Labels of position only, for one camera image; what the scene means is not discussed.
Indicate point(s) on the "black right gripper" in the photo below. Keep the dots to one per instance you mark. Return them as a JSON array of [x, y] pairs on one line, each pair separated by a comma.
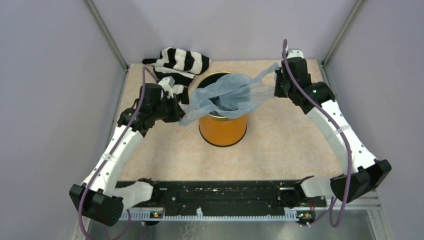
[[278, 93]]

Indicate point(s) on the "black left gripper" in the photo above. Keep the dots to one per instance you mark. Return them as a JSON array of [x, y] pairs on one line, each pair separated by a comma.
[[178, 113]]

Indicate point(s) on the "translucent blue plastic bag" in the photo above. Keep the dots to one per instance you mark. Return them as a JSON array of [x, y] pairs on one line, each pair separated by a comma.
[[231, 96]]

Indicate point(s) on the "orange trash bin gold rim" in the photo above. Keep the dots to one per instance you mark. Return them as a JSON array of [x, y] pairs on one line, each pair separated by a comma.
[[221, 131]]

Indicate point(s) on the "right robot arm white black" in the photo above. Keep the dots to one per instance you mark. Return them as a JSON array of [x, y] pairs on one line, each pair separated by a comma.
[[362, 172]]

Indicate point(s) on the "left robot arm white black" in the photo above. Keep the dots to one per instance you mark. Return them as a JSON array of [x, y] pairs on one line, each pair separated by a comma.
[[97, 197]]

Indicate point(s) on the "black white striped cloth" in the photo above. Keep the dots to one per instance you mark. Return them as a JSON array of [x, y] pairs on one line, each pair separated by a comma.
[[181, 65]]

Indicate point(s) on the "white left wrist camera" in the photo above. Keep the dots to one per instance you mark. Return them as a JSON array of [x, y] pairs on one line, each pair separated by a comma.
[[167, 84]]

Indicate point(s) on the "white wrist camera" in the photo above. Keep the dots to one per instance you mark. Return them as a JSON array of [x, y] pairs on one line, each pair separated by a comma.
[[293, 53], [167, 84]]

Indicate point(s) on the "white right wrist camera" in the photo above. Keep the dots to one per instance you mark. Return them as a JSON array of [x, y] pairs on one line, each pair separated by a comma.
[[293, 53]]

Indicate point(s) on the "aluminium corner post left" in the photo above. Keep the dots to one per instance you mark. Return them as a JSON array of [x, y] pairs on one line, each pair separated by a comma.
[[104, 30]]

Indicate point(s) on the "aluminium corner post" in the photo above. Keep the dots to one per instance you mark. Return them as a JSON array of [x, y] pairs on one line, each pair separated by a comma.
[[104, 30], [343, 31]]

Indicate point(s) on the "aluminium corner post right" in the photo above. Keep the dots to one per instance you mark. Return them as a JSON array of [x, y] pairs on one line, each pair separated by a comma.
[[343, 31]]

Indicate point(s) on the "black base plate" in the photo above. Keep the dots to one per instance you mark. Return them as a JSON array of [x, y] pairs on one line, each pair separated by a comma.
[[239, 198]]

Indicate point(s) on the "aluminium frame rail front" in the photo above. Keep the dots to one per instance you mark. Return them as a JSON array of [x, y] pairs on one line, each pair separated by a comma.
[[361, 221]]

